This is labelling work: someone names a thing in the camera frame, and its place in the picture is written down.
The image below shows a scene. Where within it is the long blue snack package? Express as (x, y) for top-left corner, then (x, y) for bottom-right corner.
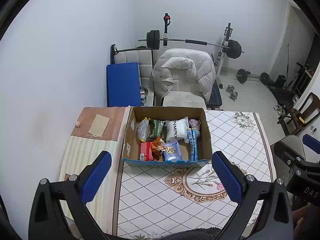
(187, 128), (199, 161)

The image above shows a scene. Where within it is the blue bear tissue pack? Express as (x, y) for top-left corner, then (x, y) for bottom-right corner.
(161, 141), (183, 162)

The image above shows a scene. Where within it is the red snack bag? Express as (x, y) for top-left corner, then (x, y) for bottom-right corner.
(139, 142), (154, 161)

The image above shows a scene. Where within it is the white ONMAX pouch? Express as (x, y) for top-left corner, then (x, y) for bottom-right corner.
(165, 116), (189, 143)

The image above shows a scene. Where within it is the orange snack bag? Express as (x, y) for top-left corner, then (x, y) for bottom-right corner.
(151, 137), (165, 161)

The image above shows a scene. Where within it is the dark green snack bag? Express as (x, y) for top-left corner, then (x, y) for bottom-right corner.
(147, 119), (165, 141)

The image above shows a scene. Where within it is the dark wooden chair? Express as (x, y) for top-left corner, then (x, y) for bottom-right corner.
(277, 92), (319, 136)

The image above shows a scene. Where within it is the chrome dumbbell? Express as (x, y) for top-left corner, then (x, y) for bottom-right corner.
(226, 85), (238, 101)

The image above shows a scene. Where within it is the short barbell on floor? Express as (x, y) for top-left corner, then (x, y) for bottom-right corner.
(235, 69), (270, 86)

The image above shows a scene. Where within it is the striped beige table runner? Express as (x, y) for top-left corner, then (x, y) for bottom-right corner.
(59, 107), (130, 236)

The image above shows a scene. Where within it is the floral white tablecloth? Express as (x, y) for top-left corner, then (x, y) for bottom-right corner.
(115, 111), (276, 239)

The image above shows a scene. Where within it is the brown paper piece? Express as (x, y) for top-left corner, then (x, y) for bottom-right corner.
(89, 114), (109, 138)

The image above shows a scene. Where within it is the blue green cardboard box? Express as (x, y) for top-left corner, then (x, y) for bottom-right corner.
(121, 106), (213, 169)

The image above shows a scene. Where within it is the long barbell with plates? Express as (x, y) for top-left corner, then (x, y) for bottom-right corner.
(138, 30), (244, 59)

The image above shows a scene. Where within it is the beige armchair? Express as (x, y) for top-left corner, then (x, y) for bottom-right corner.
(154, 80), (207, 110)

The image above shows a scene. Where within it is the blue folded mat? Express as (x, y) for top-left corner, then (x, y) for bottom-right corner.
(106, 62), (141, 107)

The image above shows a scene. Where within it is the white puffer jacket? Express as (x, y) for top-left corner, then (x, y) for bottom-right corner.
(151, 48), (216, 102)

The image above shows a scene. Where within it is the beige cushioned bench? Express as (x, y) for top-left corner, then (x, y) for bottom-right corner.
(106, 44), (155, 107)

